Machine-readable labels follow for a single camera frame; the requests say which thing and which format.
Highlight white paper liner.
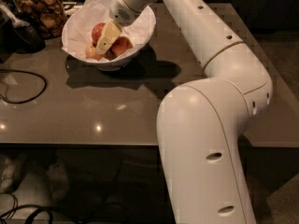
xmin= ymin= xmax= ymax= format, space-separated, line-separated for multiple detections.
xmin=62 ymin=0 xmax=156 ymax=62

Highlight black appliance with white handle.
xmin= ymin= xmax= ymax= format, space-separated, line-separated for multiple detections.
xmin=0 ymin=1 xmax=46 ymax=53

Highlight black cable on table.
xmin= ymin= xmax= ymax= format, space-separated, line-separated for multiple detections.
xmin=0 ymin=68 xmax=48 ymax=105

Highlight red apple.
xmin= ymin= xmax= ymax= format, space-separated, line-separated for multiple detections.
xmin=111 ymin=36 xmax=133 ymax=57
xmin=85 ymin=43 xmax=103 ymax=61
xmin=92 ymin=22 xmax=105 ymax=44

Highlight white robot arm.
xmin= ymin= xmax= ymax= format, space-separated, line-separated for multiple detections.
xmin=97 ymin=0 xmax=273 ymax=224

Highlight white shoe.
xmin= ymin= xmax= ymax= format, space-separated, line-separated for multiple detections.
xmin=0 ymin=155 xmax=27 ymax=193
xmin=46 ymin=161 xmax=69 ymax=202

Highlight black cables on floor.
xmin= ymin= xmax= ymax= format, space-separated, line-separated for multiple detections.
xmin=0 ymin=193 xmax=125 ymax=224

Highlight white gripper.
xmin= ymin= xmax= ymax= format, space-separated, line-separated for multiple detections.
xmin=95 ymin=0 xmax=141 ymax=54

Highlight white shoe left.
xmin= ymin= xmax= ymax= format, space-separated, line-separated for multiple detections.
xmin=0 ymin=155 xmax=27 ymax=193

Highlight glass jar of chips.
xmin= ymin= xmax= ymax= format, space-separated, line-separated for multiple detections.
xmin=13 ymin=0 xmax=66 ymax=39

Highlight white shoe right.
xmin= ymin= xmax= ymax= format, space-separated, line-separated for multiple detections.
xmin=46 ymin=161 xmax=69 ymax=202

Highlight white bowl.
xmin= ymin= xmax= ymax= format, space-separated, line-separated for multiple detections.
xmin=61 ymin=0 xmax=157 ymax=72

